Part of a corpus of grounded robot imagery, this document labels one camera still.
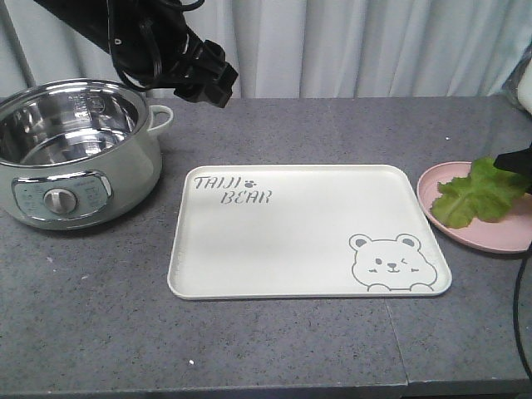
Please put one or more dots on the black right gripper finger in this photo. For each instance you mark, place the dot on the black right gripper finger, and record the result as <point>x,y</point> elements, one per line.
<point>518,162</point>

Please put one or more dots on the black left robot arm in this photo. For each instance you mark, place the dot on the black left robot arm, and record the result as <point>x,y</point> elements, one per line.
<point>152,47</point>

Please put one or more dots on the white pleated curtain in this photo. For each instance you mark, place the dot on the white pleated curtain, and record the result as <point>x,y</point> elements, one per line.
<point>306,49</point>

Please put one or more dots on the green lettuce leaf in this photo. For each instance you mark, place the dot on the green lettuce leaf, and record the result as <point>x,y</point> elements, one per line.
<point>486,193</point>

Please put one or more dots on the pale green electric pot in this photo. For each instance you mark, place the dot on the pale green electric pot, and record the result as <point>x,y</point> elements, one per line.
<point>78,153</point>

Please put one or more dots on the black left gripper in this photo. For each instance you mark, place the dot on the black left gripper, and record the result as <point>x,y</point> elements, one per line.
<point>202,73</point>

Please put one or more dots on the pink round plate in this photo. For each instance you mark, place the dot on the pink round plate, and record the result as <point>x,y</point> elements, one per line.
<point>511,235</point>

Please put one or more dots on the cream bear serving tray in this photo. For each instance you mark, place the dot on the cream bear serving tray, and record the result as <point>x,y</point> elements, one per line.
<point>295,231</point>

